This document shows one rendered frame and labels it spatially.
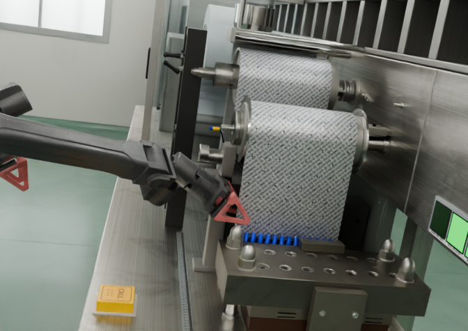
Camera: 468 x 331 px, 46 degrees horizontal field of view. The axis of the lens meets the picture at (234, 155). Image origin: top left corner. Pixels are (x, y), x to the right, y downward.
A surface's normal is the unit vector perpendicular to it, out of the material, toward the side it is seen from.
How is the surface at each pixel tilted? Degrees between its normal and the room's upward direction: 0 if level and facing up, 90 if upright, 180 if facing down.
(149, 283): 0
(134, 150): 40
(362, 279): 0
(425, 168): 90
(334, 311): 90
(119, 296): 0
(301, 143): 90
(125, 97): 90
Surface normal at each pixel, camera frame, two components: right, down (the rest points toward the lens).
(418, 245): 0.13, 0.25
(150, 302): 0.14, -0.96
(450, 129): -0.98, -0.11
